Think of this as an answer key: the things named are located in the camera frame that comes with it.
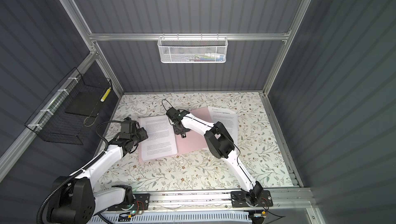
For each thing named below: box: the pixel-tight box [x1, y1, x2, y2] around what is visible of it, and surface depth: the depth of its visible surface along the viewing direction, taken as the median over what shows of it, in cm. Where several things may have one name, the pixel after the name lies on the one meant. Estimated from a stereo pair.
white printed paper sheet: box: [139, 115, 178, 162], surface depth 96 cm
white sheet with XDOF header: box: [207, 106, 239, 147], surface depth 109 cm
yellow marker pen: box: [100, 87, 112, 103], surface depth 83 cm
